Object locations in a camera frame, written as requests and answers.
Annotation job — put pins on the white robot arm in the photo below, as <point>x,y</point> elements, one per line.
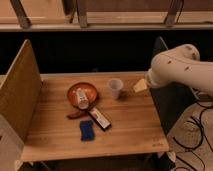
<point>181,64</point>

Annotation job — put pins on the clear plastic cup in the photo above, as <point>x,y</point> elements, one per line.
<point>115,87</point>

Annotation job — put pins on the orange bowl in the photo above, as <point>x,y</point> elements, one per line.
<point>89,89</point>

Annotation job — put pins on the white tipped cup in bowl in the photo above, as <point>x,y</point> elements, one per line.
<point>82,99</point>

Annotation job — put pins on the yellow wooden block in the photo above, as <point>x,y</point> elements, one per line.
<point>140,86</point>

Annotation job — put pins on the dark brown spoon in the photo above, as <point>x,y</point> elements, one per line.
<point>76,114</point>

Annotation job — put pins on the blue sponge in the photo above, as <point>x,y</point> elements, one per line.
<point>86,128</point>

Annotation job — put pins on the wooden side board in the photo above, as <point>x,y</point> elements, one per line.
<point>19,90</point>

